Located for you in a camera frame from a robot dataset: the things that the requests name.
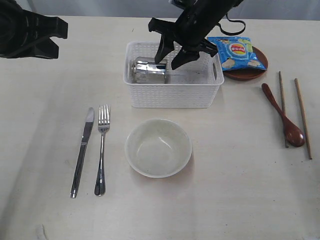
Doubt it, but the white speckled ceramic bowl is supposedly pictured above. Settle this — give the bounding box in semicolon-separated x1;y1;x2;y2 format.
124;118;193;179

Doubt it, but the wooden chopstick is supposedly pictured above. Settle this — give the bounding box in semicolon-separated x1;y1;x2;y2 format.
294;78;313;160
278;70;290;148

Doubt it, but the blue Lays chip bag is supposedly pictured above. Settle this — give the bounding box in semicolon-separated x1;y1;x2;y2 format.
207;36;266;71

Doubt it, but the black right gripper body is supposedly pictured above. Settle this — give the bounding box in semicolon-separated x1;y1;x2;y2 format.
172;0;242;53

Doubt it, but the white perforated plastic basket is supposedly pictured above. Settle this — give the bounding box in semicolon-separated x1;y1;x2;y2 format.
123;41;225;109

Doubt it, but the shiny stainless steel cup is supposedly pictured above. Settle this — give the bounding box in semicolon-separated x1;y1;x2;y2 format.
128;56;168;84

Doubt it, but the silver metal fork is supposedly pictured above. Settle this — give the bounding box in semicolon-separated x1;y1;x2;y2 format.
94;104;110;196

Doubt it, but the silver metal table knife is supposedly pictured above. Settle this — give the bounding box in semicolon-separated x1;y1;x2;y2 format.
70;107;95;199

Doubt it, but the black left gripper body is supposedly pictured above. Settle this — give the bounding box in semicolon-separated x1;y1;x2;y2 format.
0;0;68;59

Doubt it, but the brown round plate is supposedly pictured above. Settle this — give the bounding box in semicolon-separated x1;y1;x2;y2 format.
223;46;269;81

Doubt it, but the dark red wooden spoon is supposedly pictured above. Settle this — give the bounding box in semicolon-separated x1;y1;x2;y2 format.
261;83;305;147

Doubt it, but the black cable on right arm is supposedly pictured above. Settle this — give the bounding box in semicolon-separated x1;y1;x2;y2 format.
217;13;246;36

